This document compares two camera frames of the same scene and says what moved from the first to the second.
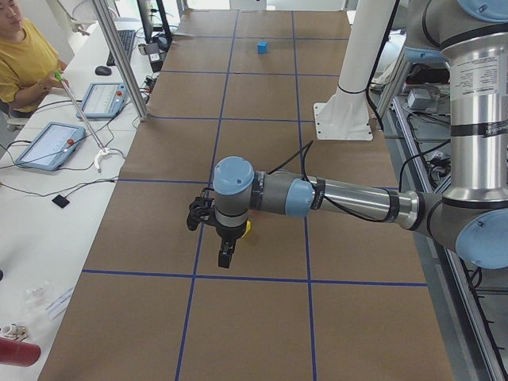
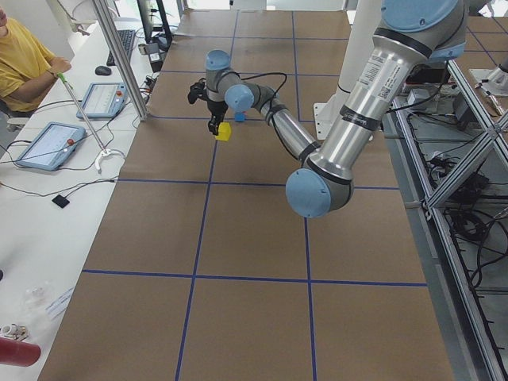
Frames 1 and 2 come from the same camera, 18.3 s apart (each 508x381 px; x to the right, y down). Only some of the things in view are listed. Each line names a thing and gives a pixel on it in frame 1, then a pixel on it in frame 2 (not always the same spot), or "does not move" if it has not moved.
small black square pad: x=60 y=201 does not move
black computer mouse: x=103 y=71 does not move
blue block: x=262 y=47 -> x=240 y=117
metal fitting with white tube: x=13 y=331 does not move
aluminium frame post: x=121 y=61 does not move
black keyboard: x=126 y=38 does not move
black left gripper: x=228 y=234 -> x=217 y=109
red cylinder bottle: x=19 y=353 does not move
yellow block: x=248 y=226 -> x=224 y=131
